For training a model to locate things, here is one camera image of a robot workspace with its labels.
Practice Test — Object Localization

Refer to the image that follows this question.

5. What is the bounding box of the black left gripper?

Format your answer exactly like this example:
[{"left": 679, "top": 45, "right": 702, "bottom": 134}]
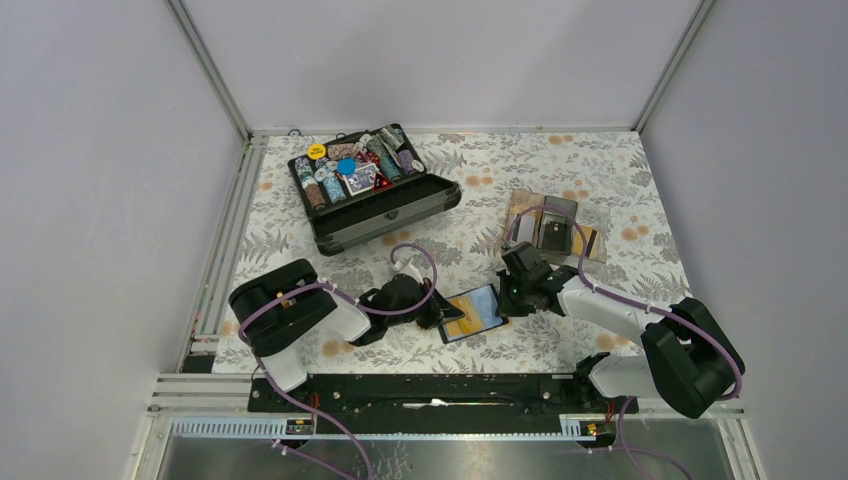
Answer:
[{"left": 386, "top": 277, "right": 463, "bottom": 331}]

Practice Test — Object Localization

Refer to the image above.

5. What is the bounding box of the black card holder wallet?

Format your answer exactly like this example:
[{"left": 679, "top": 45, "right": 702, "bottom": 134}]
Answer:
[{"left": 438, "top": 284, "right": 509, "bottom": 344}]

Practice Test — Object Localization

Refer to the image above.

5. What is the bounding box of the gold credit card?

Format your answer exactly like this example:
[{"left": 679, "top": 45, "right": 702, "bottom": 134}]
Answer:
[{"left": 442, "top": 317, "right": 476, "bottom": 342}]

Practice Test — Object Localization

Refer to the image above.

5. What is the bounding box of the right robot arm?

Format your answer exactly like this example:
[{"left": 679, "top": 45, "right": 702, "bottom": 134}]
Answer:
[{"left": 498, "top": 242, "right": 745, "bottom": 419}]

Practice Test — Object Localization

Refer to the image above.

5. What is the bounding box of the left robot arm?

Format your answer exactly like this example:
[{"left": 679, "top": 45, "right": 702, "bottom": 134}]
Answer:
[{"left": 228, "top": 259, "right": 466, "bottom": 411}]

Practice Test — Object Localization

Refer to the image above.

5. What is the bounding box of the white striped card in box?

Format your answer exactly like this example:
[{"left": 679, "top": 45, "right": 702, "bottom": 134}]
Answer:
[{"left": 511, "top": 214, "right": 536, "bottom": 243}]

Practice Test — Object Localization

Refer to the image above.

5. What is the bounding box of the smoky grey transparent card box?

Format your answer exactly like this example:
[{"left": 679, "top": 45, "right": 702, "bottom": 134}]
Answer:
[{"left": 537, "top": 196, "right": 578, "bottom": 265}]

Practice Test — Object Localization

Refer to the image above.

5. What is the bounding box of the gold striped card in box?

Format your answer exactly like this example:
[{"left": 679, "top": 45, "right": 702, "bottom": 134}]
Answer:
[{"left": 572, "top": 226, "right": 602, "bottom": 259}]

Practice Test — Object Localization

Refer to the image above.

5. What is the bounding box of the clear transparent card box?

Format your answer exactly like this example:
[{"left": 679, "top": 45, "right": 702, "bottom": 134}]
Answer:
[{"left": 572, "top": 202, "right": 610, "bottom": 263}]

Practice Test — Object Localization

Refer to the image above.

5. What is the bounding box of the blue playing card deck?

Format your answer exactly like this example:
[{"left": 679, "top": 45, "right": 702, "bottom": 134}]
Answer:
[{"left": 343, "top": 163, "right": 379, "bottom": 197}]

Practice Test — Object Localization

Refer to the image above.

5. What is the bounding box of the red triangular dealer button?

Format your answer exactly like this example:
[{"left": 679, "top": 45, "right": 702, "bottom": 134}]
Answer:
[{"left": 372, "top": 173, "right": 394, "bottom": 192}]

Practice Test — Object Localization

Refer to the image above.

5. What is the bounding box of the black poker chip case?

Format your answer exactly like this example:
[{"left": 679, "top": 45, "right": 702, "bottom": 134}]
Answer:
[{"left": 287, "top": 123, "right": 461, "bottom": 256}]

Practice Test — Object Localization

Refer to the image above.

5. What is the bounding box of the blue poker chip stack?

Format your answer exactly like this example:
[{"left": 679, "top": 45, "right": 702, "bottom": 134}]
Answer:
[{"left": 322, "top": 174, "right": 347, "bottom": 204}]

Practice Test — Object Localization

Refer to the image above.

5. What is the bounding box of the brown poker chip stack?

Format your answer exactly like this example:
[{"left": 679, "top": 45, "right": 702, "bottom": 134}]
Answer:
[{"left": 304, "top": 183, "right": 327, "bottom": 211}]

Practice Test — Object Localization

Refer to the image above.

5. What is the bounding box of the blue round dealer chip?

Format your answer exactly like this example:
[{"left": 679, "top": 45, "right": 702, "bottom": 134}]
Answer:
[{"left": 337, "top": 157, "right": 357, "bottom": 176}]

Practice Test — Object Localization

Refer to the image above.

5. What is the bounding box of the yellow round chip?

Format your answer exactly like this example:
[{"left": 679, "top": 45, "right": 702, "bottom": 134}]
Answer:
[{"left": 307, "top": 143, "right": 327, "bottom": 161}]

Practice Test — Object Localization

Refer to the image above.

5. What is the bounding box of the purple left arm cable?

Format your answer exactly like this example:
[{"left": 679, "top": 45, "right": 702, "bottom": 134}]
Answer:
[{"left": 237, "top": 243, "right": 440, "bottom": 480}]

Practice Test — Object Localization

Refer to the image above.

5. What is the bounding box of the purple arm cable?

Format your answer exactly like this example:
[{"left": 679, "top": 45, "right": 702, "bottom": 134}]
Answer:
[
  {"left": 503, "top": 204, "right": 745, "bottom": 401},
  {"left": 237, "top": 243, "right": 440, "bottom": 480}
]

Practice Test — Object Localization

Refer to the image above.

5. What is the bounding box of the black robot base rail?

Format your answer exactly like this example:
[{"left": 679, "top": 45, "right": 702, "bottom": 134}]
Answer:
[{"left": 288, "top": 373, "right": 639, "bottom": 416}]

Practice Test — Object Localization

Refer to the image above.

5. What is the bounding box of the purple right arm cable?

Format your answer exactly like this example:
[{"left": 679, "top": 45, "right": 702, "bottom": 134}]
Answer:
[{"left": 503, "top": 204, "right": 745, "bottom": 401}]

